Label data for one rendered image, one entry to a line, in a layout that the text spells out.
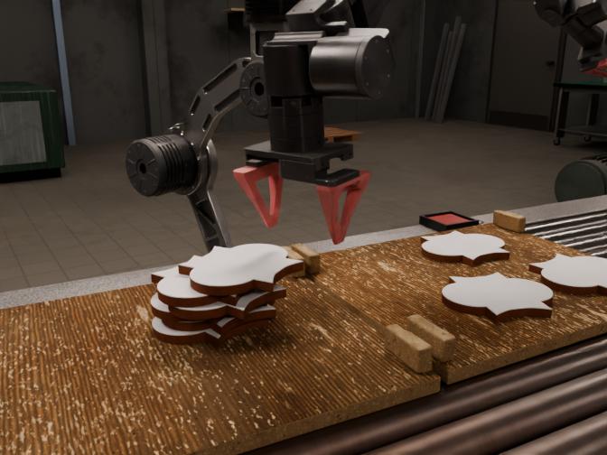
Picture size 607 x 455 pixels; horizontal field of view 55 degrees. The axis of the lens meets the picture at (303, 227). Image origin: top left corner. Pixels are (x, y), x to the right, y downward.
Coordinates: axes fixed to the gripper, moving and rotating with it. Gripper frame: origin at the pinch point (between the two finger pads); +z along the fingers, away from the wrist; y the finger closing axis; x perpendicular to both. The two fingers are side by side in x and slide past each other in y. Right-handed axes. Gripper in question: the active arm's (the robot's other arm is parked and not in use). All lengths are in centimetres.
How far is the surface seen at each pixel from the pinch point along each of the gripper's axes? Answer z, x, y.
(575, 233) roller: 17, 57, 13
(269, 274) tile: 2.8, -6.8, 1.0
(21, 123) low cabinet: 61, 198, -521
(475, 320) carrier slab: 11.3, 9.8, 16.1
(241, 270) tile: 2.7, -7.8, -2.2
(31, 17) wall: -34, 325, -716
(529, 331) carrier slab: 11.5, 11.1, 21.7
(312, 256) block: 8.6, 9.3, -6.9
